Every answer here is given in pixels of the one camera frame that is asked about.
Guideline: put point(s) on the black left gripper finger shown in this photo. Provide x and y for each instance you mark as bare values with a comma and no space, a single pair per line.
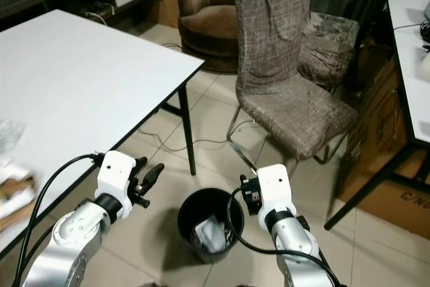
142,165
154,174

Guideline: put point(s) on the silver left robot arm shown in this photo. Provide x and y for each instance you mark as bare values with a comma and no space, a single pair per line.
67,240

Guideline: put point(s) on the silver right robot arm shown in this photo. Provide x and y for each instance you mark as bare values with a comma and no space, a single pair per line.
299,250

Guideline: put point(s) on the black round rubbish bin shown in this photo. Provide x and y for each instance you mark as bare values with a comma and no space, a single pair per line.
195,206

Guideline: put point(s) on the white crumpled trash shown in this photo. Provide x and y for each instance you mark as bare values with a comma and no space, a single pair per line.
209,236

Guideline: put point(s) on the large white table black legs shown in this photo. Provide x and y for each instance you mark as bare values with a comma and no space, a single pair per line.
87,78

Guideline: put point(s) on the torn cardboard and paper scraps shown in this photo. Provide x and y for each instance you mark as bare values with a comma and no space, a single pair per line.
15,193

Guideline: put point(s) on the clear crumpled plastic bag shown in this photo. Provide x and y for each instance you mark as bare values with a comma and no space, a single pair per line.
10,136

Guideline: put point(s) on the brown cardboard box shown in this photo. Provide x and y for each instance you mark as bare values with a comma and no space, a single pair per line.
396,199

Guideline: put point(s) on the brown velvet armchair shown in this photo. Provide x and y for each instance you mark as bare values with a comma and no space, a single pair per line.
205,25

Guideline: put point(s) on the grey patterned fabric chair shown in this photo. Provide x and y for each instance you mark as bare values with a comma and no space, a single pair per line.
272,38

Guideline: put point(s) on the patterned cushioned stool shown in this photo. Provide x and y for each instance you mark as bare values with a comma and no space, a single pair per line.
329,48

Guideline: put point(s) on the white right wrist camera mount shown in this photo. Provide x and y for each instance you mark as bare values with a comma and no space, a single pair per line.
275,189

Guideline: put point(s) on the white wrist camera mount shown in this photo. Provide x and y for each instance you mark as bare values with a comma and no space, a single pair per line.
275,189
115,173

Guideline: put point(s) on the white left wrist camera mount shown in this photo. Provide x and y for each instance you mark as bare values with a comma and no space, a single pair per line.
115,173

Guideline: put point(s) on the white desk black frame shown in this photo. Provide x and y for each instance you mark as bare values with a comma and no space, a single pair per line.
410,5

